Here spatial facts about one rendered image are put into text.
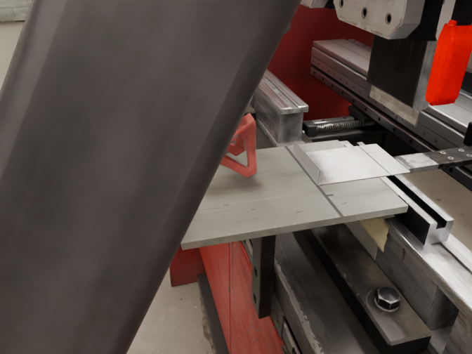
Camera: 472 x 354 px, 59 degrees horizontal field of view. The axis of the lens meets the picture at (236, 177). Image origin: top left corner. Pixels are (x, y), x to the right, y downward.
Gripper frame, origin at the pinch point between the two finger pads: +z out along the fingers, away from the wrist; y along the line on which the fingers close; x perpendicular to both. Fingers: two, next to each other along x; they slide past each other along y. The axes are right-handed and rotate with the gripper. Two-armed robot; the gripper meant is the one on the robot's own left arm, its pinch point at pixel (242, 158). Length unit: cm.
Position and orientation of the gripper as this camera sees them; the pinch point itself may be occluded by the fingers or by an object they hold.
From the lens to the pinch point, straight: 51.7
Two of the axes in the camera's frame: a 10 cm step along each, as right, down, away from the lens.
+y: -2.5, -5.1, 8.2
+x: -8.5, 5.2, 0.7
